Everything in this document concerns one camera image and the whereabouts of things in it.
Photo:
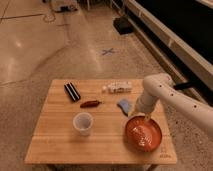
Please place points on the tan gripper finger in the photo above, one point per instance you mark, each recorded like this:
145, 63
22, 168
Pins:
147, 118

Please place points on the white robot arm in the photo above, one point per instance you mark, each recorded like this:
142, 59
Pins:
159, 87

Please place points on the blue sponge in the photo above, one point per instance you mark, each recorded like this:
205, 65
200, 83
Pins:
125, 106

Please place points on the red chili pepper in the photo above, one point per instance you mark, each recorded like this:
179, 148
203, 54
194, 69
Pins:
89, 104

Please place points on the wooden table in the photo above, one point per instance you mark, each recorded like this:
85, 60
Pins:
55, 141

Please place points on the black rectangular box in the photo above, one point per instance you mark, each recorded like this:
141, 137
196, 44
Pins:
73, 93

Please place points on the black floor object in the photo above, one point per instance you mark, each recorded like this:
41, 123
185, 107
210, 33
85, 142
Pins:
122, 25

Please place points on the grey equipment base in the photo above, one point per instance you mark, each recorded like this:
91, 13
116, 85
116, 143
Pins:
64, 5

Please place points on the long wall bench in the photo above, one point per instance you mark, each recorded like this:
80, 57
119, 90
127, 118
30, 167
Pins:
184, 31

